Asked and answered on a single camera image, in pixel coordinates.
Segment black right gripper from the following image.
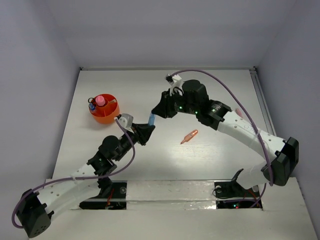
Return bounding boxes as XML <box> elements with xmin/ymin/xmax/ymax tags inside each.
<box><xmin>152</xmin><ymin>88</ymin><xmax>199</xmax><ymax>120</ymax></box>

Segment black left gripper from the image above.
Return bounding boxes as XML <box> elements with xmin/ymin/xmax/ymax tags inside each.
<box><xmin>114</xmin><ymin>122</ymin><xmax>154</xmax><ymax>161</ymax></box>

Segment blue highlighter pen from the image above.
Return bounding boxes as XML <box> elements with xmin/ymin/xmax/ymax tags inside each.
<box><xmin>148</xmin><ymin>113</ymin><xmax>156</xmax><ymax>126</ymax></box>

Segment orange highlighter pen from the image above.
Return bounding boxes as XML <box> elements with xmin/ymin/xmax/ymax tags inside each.
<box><xmin>180</xmin><ymin>129</ymin><xmax>199</xmax><ymax>145</ymax></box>

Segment pink cap crayon bottle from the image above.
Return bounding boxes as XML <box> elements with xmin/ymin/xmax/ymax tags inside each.
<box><xmin>95</xmin><ymin>95</ymin><xmax>106</xmax><ymax>107</ymax></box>

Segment clear glue bottle blue cap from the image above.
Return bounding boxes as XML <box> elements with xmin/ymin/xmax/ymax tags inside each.
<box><xmin>88</xmin><ymin>103</ymin><xmax>96</xmax><ymax>112</ymax></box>

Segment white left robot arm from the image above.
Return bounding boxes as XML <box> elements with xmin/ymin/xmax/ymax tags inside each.
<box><xmin>11</xmin><ymin>123</ymin><xmax>156</xmax><ymax>239</ymax></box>

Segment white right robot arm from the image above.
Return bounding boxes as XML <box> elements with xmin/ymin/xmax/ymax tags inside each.
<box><xmin>151</xmin><ymin>79</ymin><xmax>299</xmax><ymax>196</ymax></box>

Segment orange round desk organizer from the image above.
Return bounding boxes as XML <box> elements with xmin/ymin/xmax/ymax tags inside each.
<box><xmin>88</xmin><ymin>93</ymin><xmax>120</xmax><ymax>125</ymax></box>

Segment pink highlighter pen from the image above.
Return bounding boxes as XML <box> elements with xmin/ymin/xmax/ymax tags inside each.
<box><xmin>235</xmin><ymin>108</ymin><xmax>243</xmax><ymax>118</ymax></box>

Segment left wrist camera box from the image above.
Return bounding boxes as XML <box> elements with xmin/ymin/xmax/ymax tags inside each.
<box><xmin>114</xmin><ymin>113</ymin><xmax>134</xmax><ymax>130</ymax></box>

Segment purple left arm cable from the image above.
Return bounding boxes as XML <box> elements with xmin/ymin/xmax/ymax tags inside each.
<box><xmin>11</xmin><ymin>118</ymin><xmax>137</xmax><ymax>229</ymax></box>

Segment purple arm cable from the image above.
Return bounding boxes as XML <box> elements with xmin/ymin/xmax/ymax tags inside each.
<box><xmin>169</xmin><ymin>69</ymin><xmax>274</xmax><ymax>187</ymax></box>
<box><xmin>11</xmin><ymin>118</ymin><xmax>137</xmax><ymax>229</ymax></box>

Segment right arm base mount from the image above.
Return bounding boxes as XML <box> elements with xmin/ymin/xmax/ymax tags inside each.
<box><xmin>212</xmin><ymin>168</ymin><xmax>263</xmax><ymax>210</ymax></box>

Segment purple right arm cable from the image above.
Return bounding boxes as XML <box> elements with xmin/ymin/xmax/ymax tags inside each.
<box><xmin>169</xmin><ymin>69</ymin><xmax>274</xmax><ymax>187</ymax></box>

